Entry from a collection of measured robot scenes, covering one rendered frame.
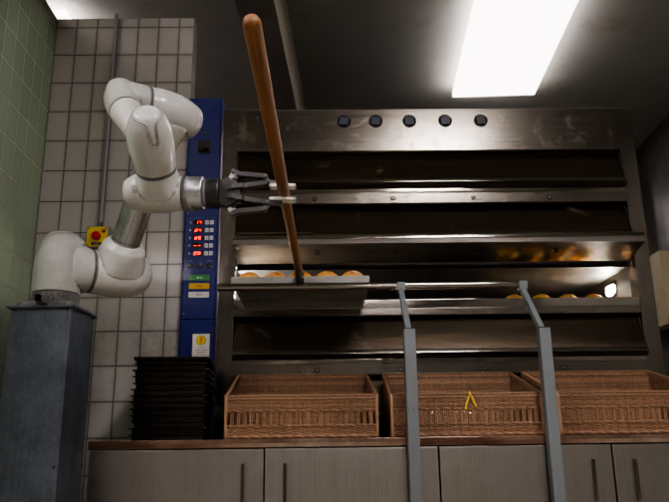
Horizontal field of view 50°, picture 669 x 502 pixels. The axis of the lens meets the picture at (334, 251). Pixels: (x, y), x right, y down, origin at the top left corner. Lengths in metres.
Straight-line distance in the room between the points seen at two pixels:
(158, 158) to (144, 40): 1.99
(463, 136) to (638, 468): 1.64
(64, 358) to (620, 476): 1.90
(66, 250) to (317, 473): 1.13
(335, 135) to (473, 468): 1.65
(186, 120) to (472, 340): 1.57
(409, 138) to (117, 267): 1.55
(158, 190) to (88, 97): 1.86
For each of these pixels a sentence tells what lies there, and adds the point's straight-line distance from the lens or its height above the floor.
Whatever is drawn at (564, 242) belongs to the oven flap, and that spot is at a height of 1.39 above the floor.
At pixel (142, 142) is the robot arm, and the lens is 1.82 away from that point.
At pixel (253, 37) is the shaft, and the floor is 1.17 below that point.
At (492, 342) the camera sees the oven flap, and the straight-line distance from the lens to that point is 3.24.
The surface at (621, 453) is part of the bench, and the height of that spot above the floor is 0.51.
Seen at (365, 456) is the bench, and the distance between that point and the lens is 2.59.
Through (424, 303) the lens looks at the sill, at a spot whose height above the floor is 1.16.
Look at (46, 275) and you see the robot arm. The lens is 2.56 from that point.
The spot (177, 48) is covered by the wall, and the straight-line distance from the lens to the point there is 3.73.
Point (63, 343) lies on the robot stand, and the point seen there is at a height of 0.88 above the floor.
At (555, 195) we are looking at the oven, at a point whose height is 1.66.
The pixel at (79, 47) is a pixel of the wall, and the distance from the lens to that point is 3.85.
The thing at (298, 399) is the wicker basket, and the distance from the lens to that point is 2.64.
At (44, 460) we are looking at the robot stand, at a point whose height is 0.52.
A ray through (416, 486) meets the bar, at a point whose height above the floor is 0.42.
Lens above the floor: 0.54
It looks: 15 degrees up
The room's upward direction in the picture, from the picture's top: 1 degrees counter-clockwise
